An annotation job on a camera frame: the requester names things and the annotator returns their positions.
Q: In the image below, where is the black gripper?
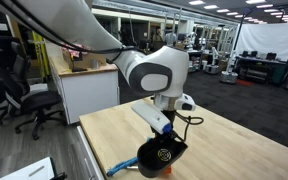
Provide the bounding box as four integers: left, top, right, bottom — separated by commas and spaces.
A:
150, 110, 176, 137

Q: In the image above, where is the black plastic scoop container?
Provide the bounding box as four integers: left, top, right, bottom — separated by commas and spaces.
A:
137, 137, 188, 178

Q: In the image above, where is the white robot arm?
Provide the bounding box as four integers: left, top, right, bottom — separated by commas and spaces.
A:
0, 0, 195, 138

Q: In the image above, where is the mobile robot base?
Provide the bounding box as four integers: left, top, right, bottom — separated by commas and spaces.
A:
220, 51, 238, 84

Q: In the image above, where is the white cabinet wooden top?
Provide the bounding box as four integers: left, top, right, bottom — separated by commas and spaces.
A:
49, 56, 120, 124

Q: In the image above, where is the metal cup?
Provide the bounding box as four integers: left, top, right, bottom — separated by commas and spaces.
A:
90, 59, 100, 69

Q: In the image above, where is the cardboard box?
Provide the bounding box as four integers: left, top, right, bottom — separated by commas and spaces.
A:
62, 49, 107, 69

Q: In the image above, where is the white device lower left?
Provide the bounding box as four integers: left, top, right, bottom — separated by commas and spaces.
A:
0, 157, 67, 180

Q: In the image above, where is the black office chair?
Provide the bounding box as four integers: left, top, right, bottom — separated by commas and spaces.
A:
0, 42, 66, 140

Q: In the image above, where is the dark desk with monitors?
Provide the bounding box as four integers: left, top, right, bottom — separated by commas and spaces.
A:
234, 52, 287, 85

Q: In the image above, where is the white backdrop screen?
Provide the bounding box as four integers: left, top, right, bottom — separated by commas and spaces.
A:
236, 23, 288, 62

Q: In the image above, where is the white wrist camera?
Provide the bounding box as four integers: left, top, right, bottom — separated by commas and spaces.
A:
131, 100, 160, 125

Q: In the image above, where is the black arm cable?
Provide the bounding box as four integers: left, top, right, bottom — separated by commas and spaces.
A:
169, 111, 205, 144

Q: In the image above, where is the orange handled screwdriver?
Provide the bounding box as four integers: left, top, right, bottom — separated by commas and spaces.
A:
126, 166, 172, 175

